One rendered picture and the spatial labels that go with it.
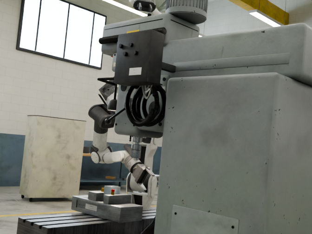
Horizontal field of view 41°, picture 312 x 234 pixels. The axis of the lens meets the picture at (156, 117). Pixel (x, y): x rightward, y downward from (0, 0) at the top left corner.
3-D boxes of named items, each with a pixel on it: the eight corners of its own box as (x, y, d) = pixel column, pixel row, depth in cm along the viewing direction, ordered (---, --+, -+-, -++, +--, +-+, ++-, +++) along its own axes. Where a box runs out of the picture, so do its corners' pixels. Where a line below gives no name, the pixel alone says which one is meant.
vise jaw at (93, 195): (87, 199, 203) (88, 191, 204) (110, 198, 215) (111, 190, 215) (95, 201, 199) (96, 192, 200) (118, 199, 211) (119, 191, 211)
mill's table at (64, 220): (16, 236, 180) (17, 217, 181) (193, 217, 270) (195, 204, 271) (45, 249, 164) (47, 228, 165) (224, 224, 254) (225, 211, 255)
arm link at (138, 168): (133, 184, 244) (122, 172, 251) (145, 184, 251) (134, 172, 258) (142, 167, 240) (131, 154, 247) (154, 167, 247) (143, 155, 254)
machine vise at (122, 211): (70, 209, 211) (73, 187, 211) (93, 208, 222) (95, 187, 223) (119, 223, 188) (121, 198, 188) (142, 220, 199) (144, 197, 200)
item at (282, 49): (140, 83, 202) (144, 42, 203) (171, 91, 218) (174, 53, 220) (301, 76, 147) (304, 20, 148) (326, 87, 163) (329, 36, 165)
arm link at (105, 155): (113, 165, 263) (96, 166, 277) (125, 159, 269) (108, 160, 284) (107, 149, 262) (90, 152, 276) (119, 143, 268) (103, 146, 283)
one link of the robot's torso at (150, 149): (134, 190, 300) (143, 126, 307) (156, 193, 292) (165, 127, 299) (123, 189, 286) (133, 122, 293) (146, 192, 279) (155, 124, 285)
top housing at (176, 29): (98, 53, 224) (101, 23, 225) (133, 63, 243) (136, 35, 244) (164, 45, 191) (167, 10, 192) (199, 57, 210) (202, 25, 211)
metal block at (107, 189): (103, 198, 203) (104, 185, 203) (112, 197, 207) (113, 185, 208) (110, 199, 199) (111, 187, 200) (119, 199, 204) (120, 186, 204)
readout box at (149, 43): (110, 83, 175) (115, 33, 177) (126, 86, 182) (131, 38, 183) (144, 81, 162) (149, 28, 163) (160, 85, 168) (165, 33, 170)
